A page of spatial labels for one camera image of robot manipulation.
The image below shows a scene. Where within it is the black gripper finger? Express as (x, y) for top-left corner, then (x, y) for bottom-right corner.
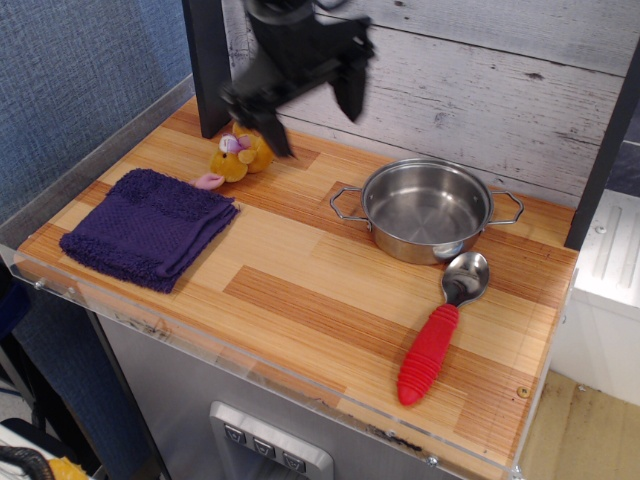
(239, 108), (294, 157)
(330, 67), (367, 122)

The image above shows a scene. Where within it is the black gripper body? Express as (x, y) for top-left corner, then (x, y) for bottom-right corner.
(221, 1), (374, 118)

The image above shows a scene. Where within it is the stainless steel two-handled pan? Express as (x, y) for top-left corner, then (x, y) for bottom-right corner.
(330, 158), (525, 265)

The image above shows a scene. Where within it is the folded purple cloth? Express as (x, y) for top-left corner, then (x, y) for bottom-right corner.
(59, 169), (239, 294)

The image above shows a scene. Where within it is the yellow plush toy animal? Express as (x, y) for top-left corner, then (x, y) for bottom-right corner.
(191, 122), (275, 190)

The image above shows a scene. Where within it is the clear acrylic front guard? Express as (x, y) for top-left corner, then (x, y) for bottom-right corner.
(1, 247), (525, 479)

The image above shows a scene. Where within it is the stainless steel cabinet front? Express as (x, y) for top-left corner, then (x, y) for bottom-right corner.
(99, 316), (454, 479)

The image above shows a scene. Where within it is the silver dispenser button panel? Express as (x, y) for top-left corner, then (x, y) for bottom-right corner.
(209, 401), (334, 479)

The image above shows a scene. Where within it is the white appliance at right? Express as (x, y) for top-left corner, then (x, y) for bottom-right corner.
(550, 190), (639, 405)

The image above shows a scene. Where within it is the yellow object bottom left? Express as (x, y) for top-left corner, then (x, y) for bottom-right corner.
(48, 457), (91, 480)

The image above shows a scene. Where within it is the dark left vertical post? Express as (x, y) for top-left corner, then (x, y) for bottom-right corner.
(181, 0), (231, 139)

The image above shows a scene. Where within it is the dark vertical post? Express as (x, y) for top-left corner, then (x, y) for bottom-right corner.
(181, 0), (231, 139)
(564, 45), (639, 251)

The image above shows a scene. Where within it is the red-handled metal spoon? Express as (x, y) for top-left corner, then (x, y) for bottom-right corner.
(397, 252), (490, 406)

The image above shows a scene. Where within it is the dark right vertical post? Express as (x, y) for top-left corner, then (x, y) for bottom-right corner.
(564, 45), (639, 251)

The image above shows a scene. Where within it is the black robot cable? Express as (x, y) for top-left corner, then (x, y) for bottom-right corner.
(0, 446), (51, 480)

